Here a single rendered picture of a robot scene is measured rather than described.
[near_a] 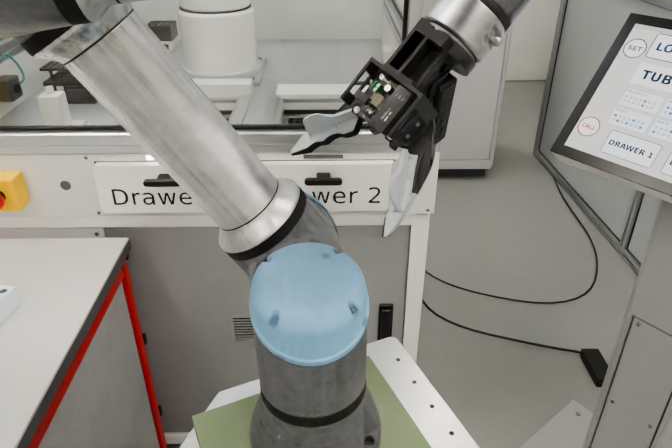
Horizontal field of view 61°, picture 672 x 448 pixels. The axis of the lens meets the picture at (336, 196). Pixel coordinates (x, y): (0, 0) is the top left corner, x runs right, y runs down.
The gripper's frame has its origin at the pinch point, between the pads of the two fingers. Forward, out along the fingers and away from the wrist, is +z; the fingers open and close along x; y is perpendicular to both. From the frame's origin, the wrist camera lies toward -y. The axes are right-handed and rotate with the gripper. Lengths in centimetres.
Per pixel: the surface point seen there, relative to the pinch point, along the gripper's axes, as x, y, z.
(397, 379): 13.9, -29.6, 18.6
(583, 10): -59, -221, -118
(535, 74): -108, -396, -127
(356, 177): -20, -48, 1
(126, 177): -52, -29, 29
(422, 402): 19.0, -27.8, 17.8
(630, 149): 15, -54, -35
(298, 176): -28, -43, 8
